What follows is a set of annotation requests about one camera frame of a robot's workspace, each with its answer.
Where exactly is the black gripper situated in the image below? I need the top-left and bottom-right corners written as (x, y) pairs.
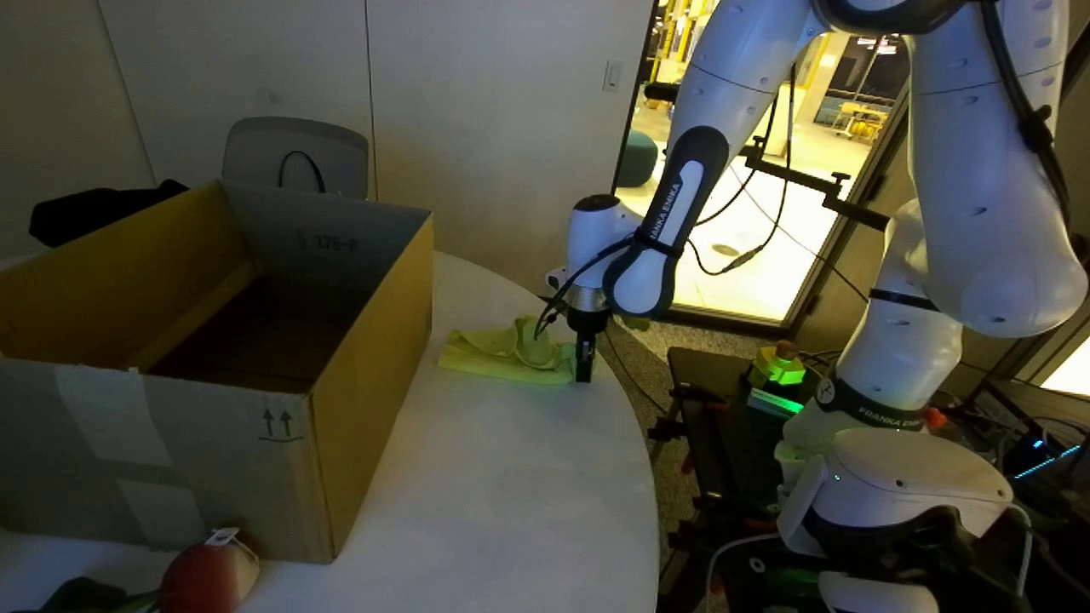
top-left (560, 303), bottom-right (607, 385)

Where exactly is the yellow cloth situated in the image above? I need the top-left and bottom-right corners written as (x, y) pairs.
top-left (436, 314), bottom-right (579, 385)

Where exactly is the open cardboard box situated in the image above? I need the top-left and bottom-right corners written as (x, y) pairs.
top-left (0, 181), bottom-right (438, 564)

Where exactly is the green lit control device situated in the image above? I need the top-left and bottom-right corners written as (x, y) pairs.
top-left (741, 351), bottom-right (809, 420)

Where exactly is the teal round stool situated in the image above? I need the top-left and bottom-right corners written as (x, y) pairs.
top-left (614, 127), bottom-right (660, 189)

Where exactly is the gray chair back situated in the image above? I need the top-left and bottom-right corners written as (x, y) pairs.
top-left (216, 114), bottom-right (370, 203)

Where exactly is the red round toy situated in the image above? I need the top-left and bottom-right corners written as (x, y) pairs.
top-left (156, 541), bottom-right (262, 613)

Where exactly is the black jacket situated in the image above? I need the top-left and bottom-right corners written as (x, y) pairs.
top-left (26, 177), bottom-right (190, 252)

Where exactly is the dark green object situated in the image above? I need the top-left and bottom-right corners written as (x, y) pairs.
top-left (38, 574), bottom-right (163, 613)

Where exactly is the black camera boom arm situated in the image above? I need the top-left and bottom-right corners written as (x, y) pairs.
top-left (741, 132), bottom-right (893, 233)

